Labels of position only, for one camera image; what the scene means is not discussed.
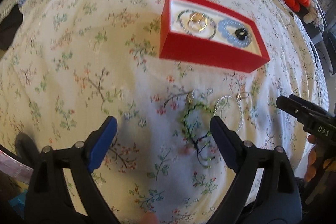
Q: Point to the person's right hand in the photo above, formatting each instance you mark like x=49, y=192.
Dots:
x=312, y=157

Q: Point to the dark clothing on chair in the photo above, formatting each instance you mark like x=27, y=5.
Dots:
x=9, y=27

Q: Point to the red cardboard box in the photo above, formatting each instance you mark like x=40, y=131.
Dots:
x=203, y=32

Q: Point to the pink phone screen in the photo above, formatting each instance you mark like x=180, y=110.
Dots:
x=14, y=168

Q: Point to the person's left hand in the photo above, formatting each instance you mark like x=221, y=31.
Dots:
x=149, y=218

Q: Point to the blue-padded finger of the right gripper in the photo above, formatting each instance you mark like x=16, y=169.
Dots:
x=294, y=106

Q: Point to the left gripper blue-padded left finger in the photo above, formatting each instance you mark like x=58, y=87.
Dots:
x=48, y=199

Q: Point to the floral white bedsheet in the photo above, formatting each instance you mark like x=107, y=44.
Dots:
x=74, y=62

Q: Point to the gold silver bangle rings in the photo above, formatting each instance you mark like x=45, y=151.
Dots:
x=198, y=23

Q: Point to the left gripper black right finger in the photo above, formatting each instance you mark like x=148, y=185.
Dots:
x=264, y=189

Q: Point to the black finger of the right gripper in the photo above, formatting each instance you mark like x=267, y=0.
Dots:
x=309, y=105

